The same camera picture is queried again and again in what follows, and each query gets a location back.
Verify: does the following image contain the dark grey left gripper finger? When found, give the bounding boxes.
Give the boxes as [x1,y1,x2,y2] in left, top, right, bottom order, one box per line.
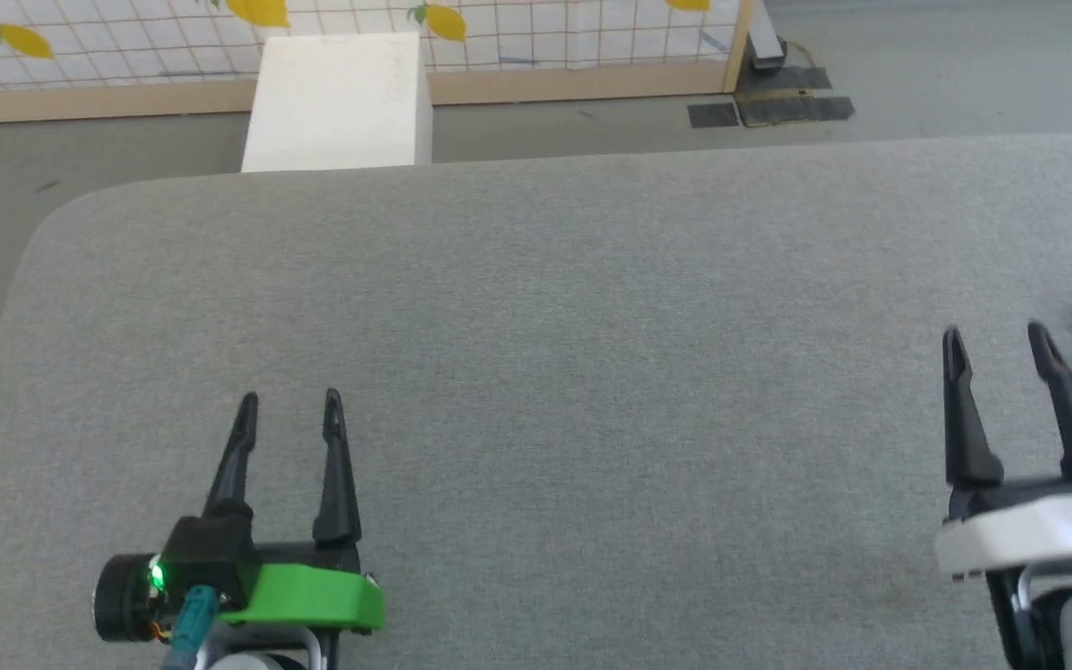
[204,391,260,522]
[313,388,362,548]

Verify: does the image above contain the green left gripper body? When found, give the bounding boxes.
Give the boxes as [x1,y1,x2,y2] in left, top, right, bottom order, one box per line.
[218,543,386,636]

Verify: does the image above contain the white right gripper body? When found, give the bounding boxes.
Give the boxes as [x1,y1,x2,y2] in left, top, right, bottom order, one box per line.
[936,423,1072,581]

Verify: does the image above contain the grey fabric sofa cushion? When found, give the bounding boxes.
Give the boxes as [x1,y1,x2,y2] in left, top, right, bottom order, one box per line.
[0,133,1072,670]

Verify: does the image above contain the white rectangular block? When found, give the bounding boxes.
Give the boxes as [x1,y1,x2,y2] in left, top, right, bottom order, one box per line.
[240,33,435,175]

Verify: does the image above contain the small black rubber mat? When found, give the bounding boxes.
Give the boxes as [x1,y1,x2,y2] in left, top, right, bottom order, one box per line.
[687,102,742,129]

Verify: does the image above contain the dark partition foot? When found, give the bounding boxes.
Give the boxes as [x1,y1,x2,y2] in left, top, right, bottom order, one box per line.
[748,0,788,74]

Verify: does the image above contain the teal cable connector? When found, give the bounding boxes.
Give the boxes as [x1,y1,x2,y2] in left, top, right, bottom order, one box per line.
[162,584,221,670]

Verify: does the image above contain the wire grid partition wooden frame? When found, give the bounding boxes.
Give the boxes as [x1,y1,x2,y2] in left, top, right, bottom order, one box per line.
[0,0,758,125]

